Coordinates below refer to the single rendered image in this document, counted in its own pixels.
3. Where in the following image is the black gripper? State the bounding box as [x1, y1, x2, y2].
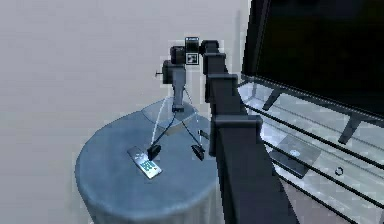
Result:
[146, 45, 206, 162]

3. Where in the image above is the grey remote control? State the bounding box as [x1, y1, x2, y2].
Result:
[126, 145, 163, 180]

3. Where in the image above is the round blue-grey side table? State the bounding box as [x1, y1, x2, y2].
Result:
[74, 98, 222, 224]

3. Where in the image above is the grey flat laptop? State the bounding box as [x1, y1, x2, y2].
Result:
[268, 133, 322, 179]

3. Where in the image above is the glass television stand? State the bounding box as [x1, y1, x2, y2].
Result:
[237, 75, 384, 224]

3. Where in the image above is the black television set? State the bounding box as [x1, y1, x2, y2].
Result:
[241, 0, 384, 145]

